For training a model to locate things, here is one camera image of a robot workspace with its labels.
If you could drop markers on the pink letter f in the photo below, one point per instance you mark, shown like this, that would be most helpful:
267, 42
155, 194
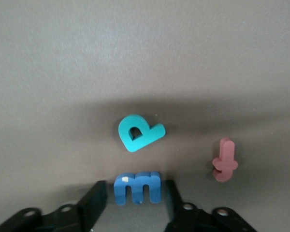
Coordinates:
228, 157

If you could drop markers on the brown table cover sheet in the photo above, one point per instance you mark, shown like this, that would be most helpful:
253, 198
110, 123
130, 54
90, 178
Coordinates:
62, 48

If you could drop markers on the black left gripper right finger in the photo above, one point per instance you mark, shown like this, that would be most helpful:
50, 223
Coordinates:
183, 217

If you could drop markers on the blue letter m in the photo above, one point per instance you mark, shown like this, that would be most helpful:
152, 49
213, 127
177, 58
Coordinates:
120, 191

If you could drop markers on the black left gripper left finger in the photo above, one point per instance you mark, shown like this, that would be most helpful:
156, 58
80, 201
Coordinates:
87, 212

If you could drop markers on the teal letter p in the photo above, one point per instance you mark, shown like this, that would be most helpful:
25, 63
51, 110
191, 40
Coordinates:
145, 140

